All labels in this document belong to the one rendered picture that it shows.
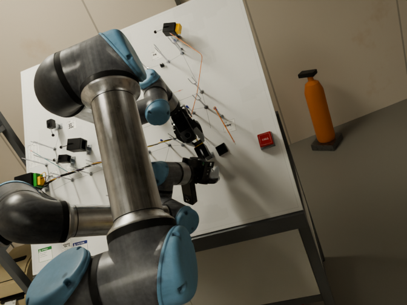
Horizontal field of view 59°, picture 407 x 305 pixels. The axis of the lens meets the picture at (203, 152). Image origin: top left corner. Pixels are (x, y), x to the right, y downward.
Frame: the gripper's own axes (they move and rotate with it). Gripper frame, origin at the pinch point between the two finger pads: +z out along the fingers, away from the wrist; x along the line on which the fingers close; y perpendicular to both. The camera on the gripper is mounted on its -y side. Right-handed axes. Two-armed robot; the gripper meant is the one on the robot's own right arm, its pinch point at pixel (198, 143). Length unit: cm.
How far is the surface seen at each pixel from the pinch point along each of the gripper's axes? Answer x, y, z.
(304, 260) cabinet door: -12, -38, 48
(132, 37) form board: 7, 63, -21
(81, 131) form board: 48, 37, -9
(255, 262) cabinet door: 5, -33, 42
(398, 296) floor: -40, -45, 116
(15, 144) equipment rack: 83, 50, -15
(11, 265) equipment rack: 96, -4, 3
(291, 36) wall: -82, 165, 100
